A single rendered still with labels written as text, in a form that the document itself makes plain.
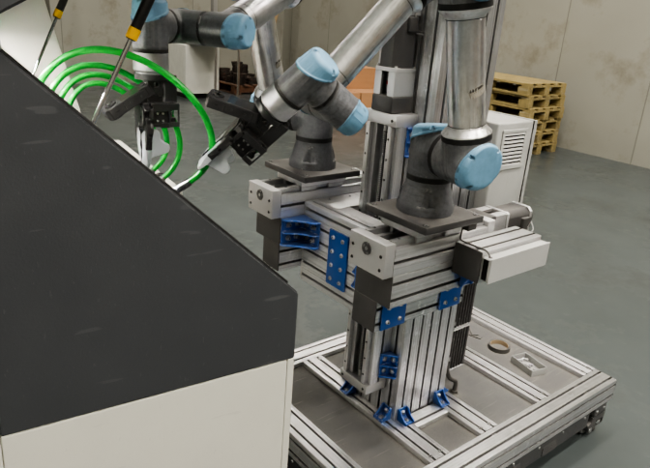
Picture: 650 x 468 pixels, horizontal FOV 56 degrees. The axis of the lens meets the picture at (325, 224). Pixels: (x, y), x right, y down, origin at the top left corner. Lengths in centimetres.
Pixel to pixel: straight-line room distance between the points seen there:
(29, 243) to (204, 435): 56
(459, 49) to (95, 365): 96
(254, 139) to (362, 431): 119
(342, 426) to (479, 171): 107
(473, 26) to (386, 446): 133
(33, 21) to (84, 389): 92
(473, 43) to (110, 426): 106
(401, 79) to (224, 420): 101
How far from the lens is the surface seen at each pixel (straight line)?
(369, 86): 931
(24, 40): 172
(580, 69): 856
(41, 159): 104
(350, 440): 211
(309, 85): 120
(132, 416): 129
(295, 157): 194
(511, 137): 200
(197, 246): 116
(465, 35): 139
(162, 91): 142
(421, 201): 157
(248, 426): 143
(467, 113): 142
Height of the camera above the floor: 152
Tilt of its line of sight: 20 degrees down
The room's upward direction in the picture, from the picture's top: 4 degrees clockwise
